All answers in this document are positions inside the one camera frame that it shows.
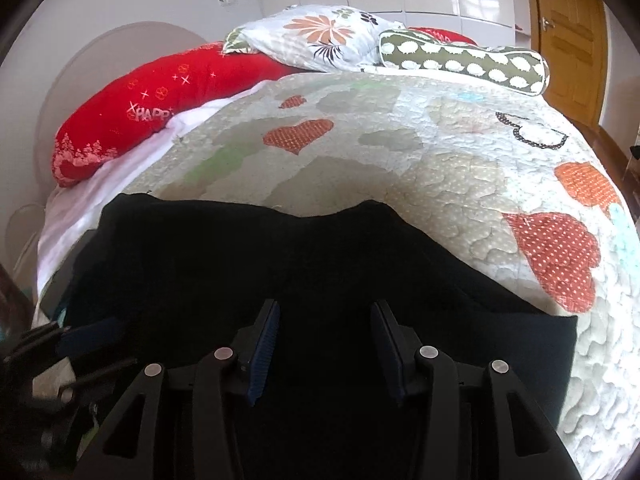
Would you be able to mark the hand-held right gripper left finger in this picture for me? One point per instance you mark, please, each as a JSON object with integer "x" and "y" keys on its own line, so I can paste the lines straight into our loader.
{"x": 262, "y": 355}

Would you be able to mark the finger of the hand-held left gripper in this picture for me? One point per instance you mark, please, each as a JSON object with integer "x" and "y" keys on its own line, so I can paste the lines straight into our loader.
{"x": 95, "y": 335}
{"x": 100, "y": 372}

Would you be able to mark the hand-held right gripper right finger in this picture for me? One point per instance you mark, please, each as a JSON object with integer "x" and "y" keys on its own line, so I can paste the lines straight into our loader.
{"x": 387, "y": 355}

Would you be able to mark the black pants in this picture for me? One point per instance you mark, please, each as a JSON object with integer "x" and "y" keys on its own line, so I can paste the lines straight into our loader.
{"x": 325, "y": 260}

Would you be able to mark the white bed sheet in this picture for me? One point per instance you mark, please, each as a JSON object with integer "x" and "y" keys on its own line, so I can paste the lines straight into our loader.
{"x": 90, "y": 195}

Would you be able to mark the quilted heart patch bedspread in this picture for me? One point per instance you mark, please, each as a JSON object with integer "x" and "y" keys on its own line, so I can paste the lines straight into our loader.
{"x": 400, "y": 160}

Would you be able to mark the red printed pillow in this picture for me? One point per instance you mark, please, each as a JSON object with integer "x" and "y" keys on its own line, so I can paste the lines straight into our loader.
{"x": 445, "y": 35}
{"x": 150, "y": 90}

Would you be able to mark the beige headboard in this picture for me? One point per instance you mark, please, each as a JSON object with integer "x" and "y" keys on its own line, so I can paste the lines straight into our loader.
{"x": 75, "y": 70}

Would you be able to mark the green bolster pillow white print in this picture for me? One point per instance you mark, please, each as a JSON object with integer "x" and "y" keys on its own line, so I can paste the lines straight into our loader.
{"x": 450, "y": 60}

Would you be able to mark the white floral pillow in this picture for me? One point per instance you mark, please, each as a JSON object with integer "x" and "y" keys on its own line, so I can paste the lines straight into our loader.
{"x": 310, "y": 35}

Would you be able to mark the wooden door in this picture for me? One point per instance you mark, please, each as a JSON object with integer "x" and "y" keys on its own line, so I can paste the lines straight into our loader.
{"x": 570, "y": 35}

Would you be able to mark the wall socket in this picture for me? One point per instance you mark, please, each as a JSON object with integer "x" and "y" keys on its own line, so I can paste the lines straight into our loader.
{"x": 228, "y": 2}

